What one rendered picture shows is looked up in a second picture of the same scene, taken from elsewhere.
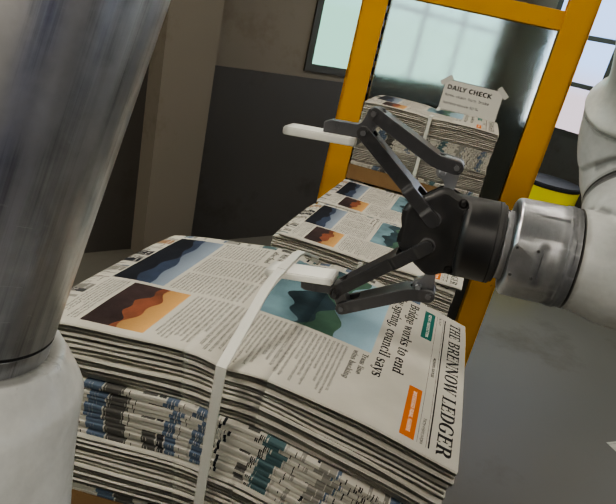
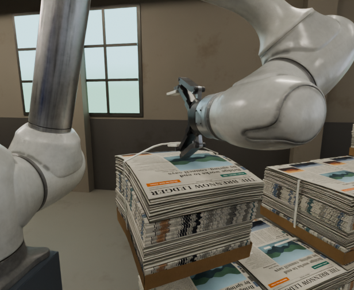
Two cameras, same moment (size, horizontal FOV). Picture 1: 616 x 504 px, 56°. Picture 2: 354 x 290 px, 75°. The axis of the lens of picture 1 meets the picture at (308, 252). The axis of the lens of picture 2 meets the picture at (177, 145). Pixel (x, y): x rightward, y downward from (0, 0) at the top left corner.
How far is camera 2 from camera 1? 0.55 m
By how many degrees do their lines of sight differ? 53
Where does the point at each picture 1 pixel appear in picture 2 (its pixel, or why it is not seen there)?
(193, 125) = (313, 148)
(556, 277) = (204, 119)
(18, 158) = (37, 83)
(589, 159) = not seen: hidden behind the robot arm
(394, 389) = (168, 178)
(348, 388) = (150, 172)
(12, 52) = (36, 64)
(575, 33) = not seen: outside the picture
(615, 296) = (216, 121)
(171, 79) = not seen: hidden behind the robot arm
